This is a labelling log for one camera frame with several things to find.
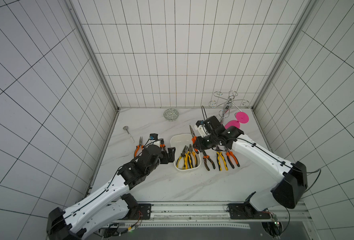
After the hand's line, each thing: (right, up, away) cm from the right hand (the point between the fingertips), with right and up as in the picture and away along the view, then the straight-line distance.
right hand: (189, 147), depth 77 cm
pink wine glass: (+29, +16, +3) cm, 33 cm away
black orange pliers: (-16, -2, +20) cm, 26 cm away
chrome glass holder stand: (+22, +19, +11) cm, 31 cm away
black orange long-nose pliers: (+12, -9, +15) cm, 21 cm away
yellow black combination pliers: (+20, -8, +15) cm, 26 cm away
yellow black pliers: (+1, -8, +11) cm, 13 cm away
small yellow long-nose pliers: (-2, -9, +13) cm, 16 cm away
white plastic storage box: (-5, -1, +23) cm, 24 cm away
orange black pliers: (+3, +3, 0) cm, 4 cm away
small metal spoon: (-45, +8, +30) cm, 55 cm away
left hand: (-12, -2, -1) cm, 13 cm away
